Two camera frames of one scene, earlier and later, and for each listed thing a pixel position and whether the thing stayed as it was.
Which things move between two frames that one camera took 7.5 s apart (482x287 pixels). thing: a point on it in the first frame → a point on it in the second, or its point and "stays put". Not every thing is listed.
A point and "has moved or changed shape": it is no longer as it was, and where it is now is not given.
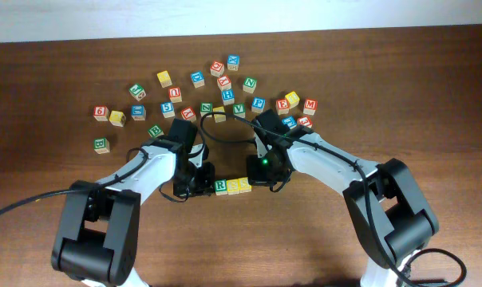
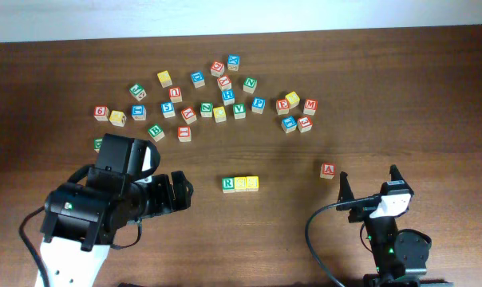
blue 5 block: x=167 y=109 stays put
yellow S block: x=243 y=185 has moved or changed shape
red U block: x=175 y=94 stays put
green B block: x=156 y=131 stays put
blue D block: x=197 y=79 stays put
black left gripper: x=201 y=183 → x=177 y=190
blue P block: x=258 y=104 stays put
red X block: x=224 y=82 stays put
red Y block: x=188 y=114 stays put
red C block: x=217 y=68 stays put
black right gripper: x=258 y=177 → x=345 y=191
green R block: x=220 y=186 has moved or changed shape
